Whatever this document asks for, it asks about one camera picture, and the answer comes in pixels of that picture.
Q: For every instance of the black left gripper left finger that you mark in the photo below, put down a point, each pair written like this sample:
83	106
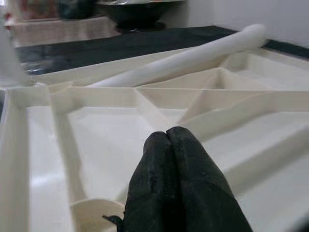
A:
149	183

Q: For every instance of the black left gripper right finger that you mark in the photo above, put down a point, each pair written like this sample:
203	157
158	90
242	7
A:
200	193

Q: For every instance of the white plastic table top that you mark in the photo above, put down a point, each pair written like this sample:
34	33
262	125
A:
96	135

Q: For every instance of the black wok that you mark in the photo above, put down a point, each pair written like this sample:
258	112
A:
135	14

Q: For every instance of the beige cloth covered table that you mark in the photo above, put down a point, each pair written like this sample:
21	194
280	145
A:
60	31

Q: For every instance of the black bag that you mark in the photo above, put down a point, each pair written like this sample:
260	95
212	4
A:
77	9

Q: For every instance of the red printed box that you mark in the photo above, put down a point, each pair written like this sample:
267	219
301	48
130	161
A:
38	9

